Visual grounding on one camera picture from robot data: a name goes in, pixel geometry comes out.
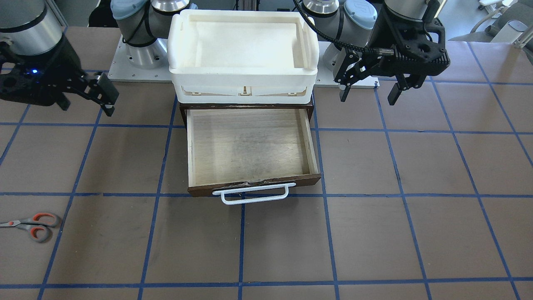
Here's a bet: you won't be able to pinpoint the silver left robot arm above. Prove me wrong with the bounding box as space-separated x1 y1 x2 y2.
294 0 451 105

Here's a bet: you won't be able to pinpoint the white drawer handle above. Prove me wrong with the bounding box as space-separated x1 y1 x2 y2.
212 182 296 205

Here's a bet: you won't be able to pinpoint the grey orange scissors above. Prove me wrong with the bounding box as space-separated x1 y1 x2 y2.
0 212 60 243

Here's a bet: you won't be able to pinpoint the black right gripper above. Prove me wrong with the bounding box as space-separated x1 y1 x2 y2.
0 35 120 117

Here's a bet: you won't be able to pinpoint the open wooden drawer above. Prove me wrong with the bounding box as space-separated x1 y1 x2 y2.
185 108 321 196

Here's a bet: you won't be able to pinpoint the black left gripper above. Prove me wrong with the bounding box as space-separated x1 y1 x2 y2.
333 17 451 105

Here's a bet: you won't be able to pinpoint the white foam box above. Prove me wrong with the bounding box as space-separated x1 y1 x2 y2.
167 9 319 105

